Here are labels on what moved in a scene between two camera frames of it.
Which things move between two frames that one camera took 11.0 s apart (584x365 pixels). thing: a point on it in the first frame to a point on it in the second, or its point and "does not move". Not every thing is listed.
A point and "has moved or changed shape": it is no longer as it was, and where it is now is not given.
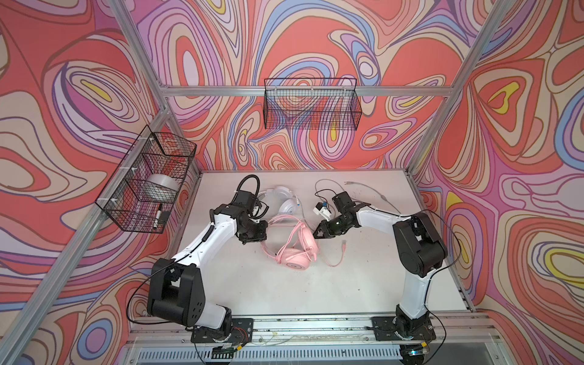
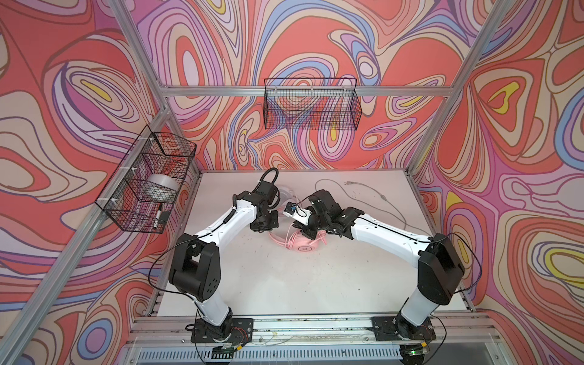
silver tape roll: (157, 185) does not move
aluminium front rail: (329, 330) does not move
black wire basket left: (141, 195) does not move
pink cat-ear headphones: (303, 250) has moved or changed shape
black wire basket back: (315, 103) does not move
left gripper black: (261, 235) to (274, 223)
